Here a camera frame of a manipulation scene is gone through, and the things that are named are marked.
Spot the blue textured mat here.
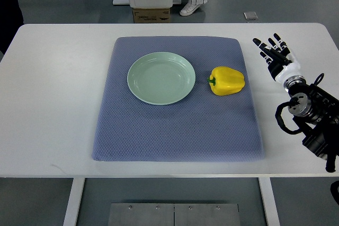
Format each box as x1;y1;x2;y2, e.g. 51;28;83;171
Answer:
92;36;264;162

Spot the white table leg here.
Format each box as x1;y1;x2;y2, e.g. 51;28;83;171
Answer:
258;177;280;226
63;177;85;226

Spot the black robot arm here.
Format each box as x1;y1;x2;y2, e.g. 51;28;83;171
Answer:
275;74;338;173

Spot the cardboard box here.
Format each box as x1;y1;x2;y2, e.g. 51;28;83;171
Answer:
132;8;171;23

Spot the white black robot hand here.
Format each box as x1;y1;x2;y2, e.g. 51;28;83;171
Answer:
253;33;301;84

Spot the yellow bell pepper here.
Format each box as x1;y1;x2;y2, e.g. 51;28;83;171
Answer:
208;66;245;96

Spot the white table left leg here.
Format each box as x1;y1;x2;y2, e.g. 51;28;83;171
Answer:
63;177;85;226

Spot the small grey floor plate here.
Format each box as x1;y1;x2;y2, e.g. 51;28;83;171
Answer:
243;11;258;21

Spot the dark object left edge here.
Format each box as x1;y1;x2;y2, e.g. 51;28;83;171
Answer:
1;0;24;54

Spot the light green plate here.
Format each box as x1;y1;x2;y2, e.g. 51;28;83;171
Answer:
127;52;196;105

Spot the grey metal base plate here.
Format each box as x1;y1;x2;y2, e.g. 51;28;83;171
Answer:
108;203;240;225

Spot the white table right leg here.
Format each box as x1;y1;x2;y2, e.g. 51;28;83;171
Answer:
258;177;280;226

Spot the white sneaker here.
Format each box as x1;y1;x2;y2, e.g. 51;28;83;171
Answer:
179;3;201;17

